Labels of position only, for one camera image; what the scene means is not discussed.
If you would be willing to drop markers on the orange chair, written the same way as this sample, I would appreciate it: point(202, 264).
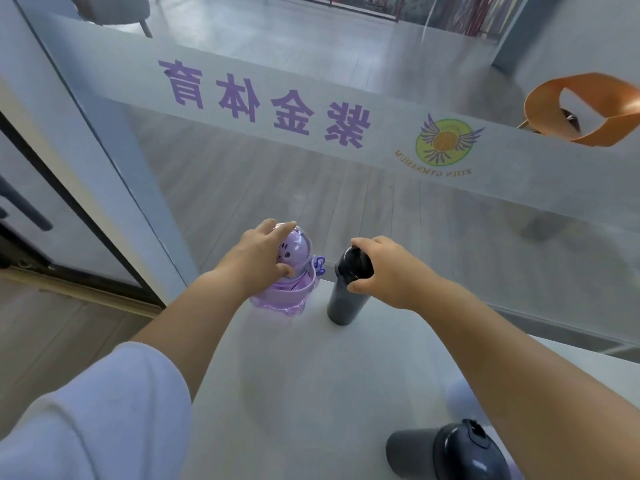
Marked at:
point(545, 99)

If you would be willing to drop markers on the person's left forearm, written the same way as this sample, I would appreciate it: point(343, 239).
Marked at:
point(195, 334)

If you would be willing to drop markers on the black railing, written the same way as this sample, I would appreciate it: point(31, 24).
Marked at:
point(350, 4)

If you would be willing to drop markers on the person's right forearm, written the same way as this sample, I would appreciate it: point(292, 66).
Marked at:
point(530, 389)

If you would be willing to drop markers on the white bottle blue ring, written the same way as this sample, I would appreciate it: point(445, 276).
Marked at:
point(460, 394)

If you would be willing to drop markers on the white table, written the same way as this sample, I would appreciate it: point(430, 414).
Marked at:
point(310, 394)

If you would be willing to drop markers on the person's left hand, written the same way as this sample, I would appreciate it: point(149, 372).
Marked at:
point(250, 264)

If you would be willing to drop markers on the purple cartoon dome bottle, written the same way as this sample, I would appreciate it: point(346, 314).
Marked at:
point(290, 299)

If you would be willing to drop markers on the grey chair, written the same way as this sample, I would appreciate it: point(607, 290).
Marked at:
point(115, 9)

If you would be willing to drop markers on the person's white shirt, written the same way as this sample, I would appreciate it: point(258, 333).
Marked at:
point(100, 419)

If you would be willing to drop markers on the frosted band with purple print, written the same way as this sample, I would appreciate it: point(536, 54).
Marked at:
point(500, 164)

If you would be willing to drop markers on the person's right hand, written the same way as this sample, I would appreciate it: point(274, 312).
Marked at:
point(400, 279)

